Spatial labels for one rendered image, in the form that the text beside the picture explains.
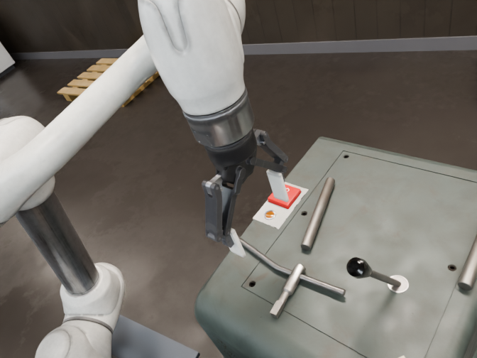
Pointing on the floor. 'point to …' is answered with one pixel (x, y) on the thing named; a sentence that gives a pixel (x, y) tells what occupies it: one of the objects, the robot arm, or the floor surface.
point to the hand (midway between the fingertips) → (259, 221)
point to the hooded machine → (5, 61)
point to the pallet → (95, 79)
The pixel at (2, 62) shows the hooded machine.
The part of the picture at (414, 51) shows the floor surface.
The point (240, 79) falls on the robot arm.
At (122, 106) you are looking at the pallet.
